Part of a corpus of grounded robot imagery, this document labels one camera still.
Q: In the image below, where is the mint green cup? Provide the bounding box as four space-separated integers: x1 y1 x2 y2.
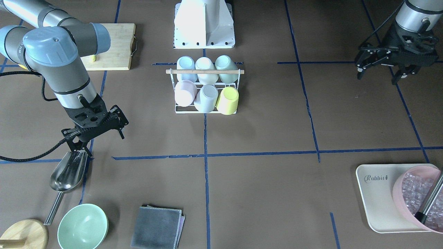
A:
215 55 239 84

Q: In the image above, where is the green bowl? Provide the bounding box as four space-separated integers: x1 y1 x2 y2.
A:
57 204 109 249

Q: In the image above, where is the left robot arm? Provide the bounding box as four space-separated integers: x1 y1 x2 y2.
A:
355 0 443 85

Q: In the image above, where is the yellow cup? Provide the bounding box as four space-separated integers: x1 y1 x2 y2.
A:
216 87 239 115

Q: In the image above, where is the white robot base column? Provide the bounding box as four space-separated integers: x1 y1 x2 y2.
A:
173 0 236 49

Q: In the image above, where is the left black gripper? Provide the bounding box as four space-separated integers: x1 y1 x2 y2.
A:
354 22 439 85

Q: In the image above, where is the pink bowl with ice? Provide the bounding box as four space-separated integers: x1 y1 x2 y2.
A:
392 165 443 234

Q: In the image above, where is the grey cloth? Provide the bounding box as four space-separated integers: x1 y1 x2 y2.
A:
131 205 185 249

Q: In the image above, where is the wooden mug tree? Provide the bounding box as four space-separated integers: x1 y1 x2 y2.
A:
1 219 48 249

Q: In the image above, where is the grey cup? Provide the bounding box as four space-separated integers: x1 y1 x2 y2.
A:
194 85 218 113

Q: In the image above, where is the beige plastic tray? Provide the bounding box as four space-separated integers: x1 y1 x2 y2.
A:
355 164 440 233

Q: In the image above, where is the white wire cup rack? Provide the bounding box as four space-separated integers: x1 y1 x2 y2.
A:
166 55 245 115

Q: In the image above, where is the pink cup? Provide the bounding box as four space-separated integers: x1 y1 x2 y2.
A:
174 80 197 107

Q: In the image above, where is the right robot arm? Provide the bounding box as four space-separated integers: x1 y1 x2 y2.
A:
1 0 128 151

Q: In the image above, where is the wooden cutting board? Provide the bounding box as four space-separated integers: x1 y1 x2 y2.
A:
81 23 136 71

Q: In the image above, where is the steel scoop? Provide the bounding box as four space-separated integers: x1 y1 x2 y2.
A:
43 151 88 226

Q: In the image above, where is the light blue cup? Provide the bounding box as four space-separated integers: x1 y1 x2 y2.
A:
176 56 198 83

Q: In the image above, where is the white cup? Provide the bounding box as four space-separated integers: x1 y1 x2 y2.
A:
195 57 219 85

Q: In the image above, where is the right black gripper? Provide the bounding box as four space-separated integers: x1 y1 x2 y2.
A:
62 95 129 153

